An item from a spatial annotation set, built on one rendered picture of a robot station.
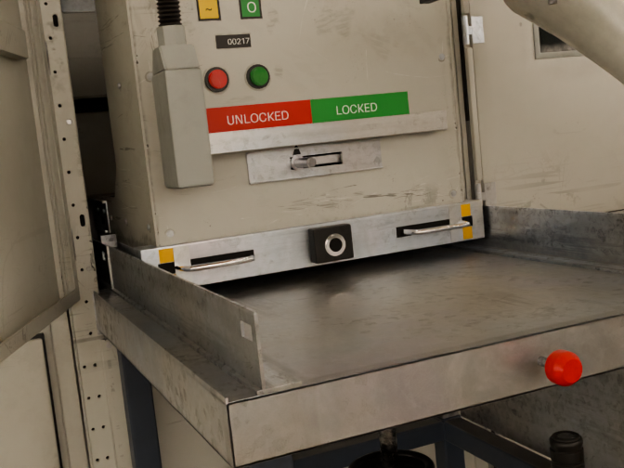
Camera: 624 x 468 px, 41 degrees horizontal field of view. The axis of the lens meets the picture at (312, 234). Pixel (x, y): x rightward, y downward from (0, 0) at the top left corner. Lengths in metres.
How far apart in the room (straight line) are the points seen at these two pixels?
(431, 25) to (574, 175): 0.52
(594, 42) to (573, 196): 0.45
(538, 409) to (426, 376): 0.61
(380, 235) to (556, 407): 0.36
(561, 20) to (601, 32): 0.06
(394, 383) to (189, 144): 0.44
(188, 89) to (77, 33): 0.95
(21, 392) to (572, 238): 0.82
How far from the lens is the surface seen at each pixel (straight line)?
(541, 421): 1.36
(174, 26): 1.07
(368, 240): 1.25
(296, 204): 1.21
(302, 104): 1.21
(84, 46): 1.97
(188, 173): 1.04
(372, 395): 0.74
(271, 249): 1.19
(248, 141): 1.14
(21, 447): 1.36
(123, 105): 1.24
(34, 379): 1.34
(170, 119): 1.04
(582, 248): 1.19
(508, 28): 1.63
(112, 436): 1.40
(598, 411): 1.25
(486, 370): 0.80
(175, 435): 1.42
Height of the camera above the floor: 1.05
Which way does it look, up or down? 7 degrees down
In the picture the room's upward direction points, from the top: 6 degrees counter-clockwise
